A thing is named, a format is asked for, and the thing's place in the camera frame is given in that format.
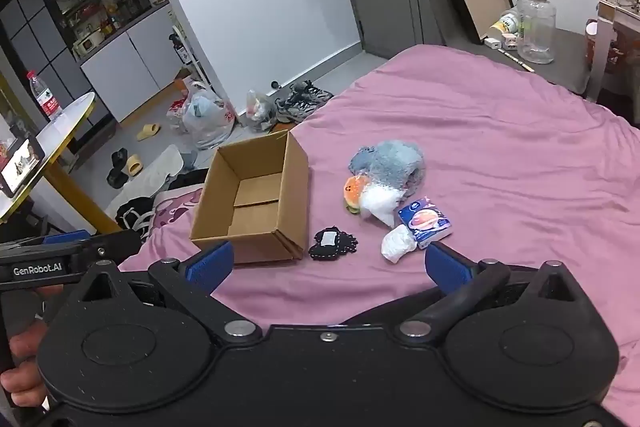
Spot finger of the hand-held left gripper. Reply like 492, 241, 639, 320
75, 229, 143, 275
0, 229, 93, 258

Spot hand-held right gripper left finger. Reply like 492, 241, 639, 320
80, 239, 263, 345

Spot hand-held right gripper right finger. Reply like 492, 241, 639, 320
397, 241, 581, 345

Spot blue tissue pack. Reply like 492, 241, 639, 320
397, 196, 453, 250

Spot small white packet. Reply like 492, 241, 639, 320
381, 224, 418, 264

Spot brown cardboard box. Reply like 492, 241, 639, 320
189, 130, 312, 264

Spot white fluffy item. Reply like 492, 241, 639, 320
359, 184, 405, 228

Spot black patch with white label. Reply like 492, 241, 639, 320
308, 227, 358, 262

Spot grey plush toy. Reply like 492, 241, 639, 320
350, 141, 427, 202

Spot burger plush toy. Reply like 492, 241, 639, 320
342, 175, 372, 214

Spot person's left hand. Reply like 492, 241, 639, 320
0, 319, 51, 408

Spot black bag with white print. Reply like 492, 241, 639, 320
116, 197, 156, 238

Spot pink printed pillow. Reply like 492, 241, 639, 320
150, 187, 203, 228

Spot white floor cloth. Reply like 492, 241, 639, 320
107, 144, 185, 218

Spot dark cloth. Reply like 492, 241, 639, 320
170, 167, 211, 190

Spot round white table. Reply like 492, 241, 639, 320
0, 92, 121, 233

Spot red label water bottle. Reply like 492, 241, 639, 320
26, 69, 63, 122

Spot white plastic bag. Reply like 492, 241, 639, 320
181, 81, 237, 150

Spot clear plastic bag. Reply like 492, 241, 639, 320
245, 89, 277, 128

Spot grey sneaker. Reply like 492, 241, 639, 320
274, 97, 326, 124
287, 80, 335, 105

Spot white kitchen cabinet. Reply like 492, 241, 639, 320
25, 0, 193, 122

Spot white small appliance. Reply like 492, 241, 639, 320
72, 34, 103, 58

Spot dark panelled cabinet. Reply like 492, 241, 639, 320
0, 0, 111, 128

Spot spray bottle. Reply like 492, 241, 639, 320
170, 34, 193, 65

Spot dark low table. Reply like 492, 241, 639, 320
440, 27, 596, 98

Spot large clear water jug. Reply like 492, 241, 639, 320
515, 0, 557, 65

